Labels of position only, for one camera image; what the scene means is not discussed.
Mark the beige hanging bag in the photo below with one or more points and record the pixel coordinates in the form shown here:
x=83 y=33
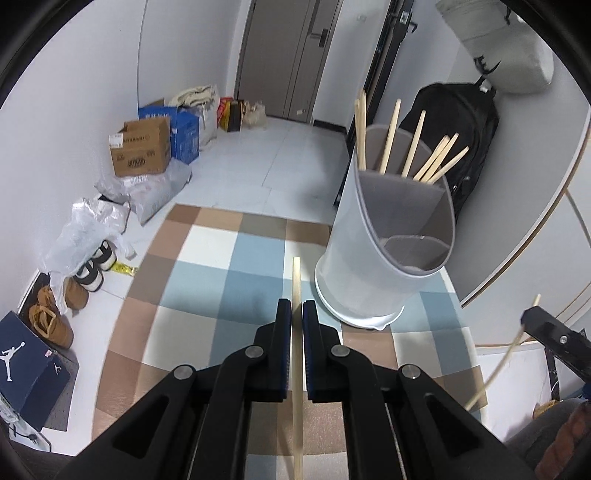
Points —
x=498 y=41

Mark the tan boot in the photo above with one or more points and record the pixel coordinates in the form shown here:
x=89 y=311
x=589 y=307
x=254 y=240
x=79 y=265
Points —
x=53 y=325
x=76 y=295

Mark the black door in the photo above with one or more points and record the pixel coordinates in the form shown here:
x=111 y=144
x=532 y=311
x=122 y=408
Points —
x=388 y=60

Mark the cream plastic shopping bag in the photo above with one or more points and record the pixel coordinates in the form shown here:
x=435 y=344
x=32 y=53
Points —
x=255 y=116

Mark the white black sneaker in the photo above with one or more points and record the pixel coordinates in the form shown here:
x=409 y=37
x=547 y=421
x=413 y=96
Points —
x=105 y=254
x=88 y=277

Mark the navy shoe box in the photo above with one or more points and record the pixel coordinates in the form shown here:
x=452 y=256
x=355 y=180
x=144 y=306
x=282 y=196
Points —
x=27 y=360

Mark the light wooden chopstick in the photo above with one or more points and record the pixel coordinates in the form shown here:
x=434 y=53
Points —
x=498 y=367
x=298 y=286

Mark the checkered tablecloth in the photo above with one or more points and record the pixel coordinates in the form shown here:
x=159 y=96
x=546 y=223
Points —
x=207 y=277

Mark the white plastic utensil holder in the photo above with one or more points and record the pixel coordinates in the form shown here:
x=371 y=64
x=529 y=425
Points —
x=360 y=258

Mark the white gold-trimmed cabinet panel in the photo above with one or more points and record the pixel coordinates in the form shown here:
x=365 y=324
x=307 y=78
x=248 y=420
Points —
x=521 y=230

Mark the brown paper bag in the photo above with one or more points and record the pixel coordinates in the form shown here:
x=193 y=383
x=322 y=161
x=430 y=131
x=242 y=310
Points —
x=236 y=116

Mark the person's right hand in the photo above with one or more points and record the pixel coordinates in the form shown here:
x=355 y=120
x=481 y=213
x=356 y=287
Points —
x=568 y=438

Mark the white plastic bag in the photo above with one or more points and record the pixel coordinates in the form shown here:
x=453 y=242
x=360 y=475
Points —
x=210 y=124

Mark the door smart lock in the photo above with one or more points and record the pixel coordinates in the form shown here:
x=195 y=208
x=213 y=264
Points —
x=321 y=37

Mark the grey courier bag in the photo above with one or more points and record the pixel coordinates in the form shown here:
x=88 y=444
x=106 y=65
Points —
x=152 y=194

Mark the beige folded cloth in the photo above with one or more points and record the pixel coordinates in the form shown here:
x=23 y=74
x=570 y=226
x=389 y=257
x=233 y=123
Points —
x=194 y=95

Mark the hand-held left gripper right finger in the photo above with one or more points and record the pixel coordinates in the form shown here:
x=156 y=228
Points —
x=310 y=350

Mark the yellow packet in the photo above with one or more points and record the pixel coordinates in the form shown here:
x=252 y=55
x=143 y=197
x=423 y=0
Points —
x=125 y=268

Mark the grey entrance door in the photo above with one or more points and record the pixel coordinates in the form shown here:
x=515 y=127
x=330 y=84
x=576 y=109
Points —
x=277 y=60

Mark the brown cardboard box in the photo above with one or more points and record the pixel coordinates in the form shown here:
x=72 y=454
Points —
x=138 y=152

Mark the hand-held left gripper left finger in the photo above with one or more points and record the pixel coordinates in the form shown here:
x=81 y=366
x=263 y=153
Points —
x=284 y=350

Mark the black backpack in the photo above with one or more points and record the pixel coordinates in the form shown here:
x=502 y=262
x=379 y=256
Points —
x=466 y=134

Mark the person's grey trouser leg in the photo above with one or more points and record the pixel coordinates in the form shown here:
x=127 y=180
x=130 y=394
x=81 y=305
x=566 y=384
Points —
x=526 y=438

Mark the blue cardboard box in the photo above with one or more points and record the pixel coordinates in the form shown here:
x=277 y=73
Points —
x=184 y=134

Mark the crumpled clear plastic bag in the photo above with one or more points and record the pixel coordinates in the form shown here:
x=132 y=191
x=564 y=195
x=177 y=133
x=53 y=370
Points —
x=83 y=230

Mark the bundle of wooden chopsticks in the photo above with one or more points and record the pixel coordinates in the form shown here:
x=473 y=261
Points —
x=391 y=134

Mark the red paper bag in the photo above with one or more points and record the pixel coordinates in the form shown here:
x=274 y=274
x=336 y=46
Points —
x=224 y=113

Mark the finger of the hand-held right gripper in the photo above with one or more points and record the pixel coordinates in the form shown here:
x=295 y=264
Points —
x=554 y=332

